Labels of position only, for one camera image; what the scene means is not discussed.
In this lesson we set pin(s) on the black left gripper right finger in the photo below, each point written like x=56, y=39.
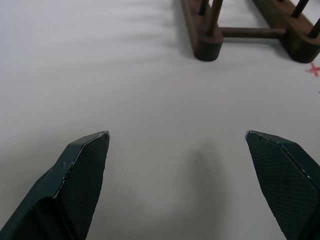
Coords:
x=282, y=180

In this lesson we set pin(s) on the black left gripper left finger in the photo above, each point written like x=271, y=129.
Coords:
x=75, y=180

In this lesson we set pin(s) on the dark wooden dish rack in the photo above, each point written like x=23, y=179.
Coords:
x=252, y=32

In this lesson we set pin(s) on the red cross mark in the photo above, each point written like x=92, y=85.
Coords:
x=313, y=70

